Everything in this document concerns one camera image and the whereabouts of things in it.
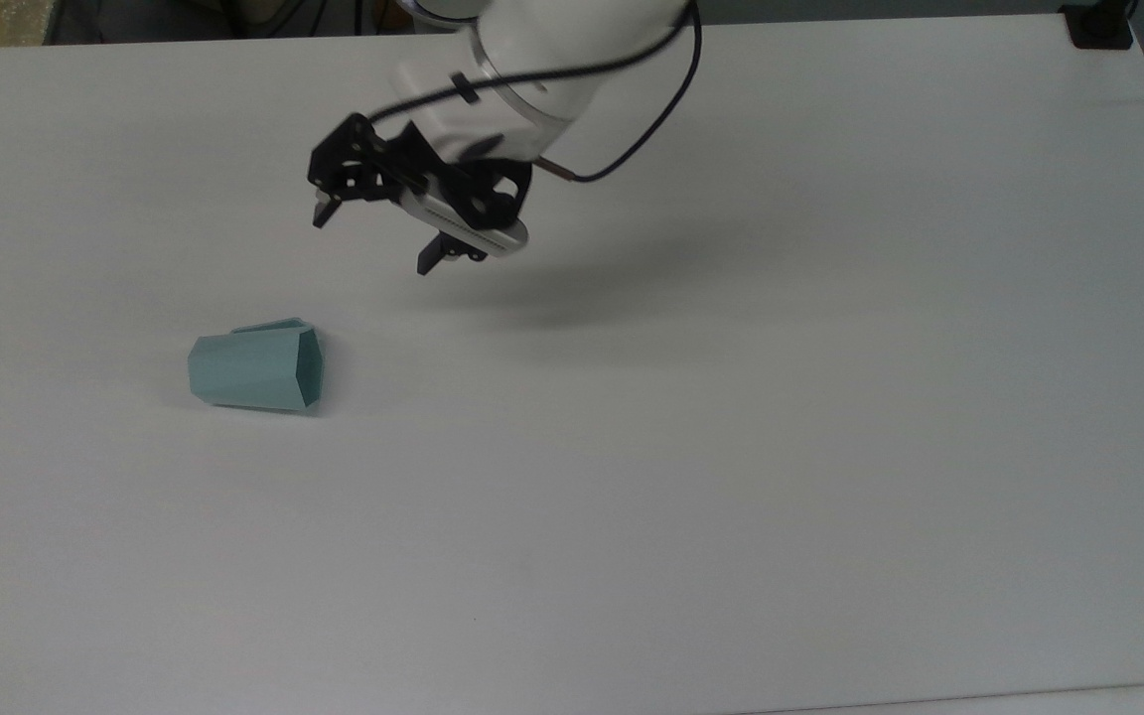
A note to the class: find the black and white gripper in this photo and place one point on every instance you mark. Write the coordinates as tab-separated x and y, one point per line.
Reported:
478	204

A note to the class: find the light teal faceted cup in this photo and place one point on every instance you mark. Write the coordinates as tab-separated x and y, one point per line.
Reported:
244	372

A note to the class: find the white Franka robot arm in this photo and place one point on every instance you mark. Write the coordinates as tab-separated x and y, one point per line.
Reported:
552	50

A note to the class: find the black camera pole with clamp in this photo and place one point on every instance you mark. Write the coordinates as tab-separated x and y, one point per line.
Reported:
1100	25

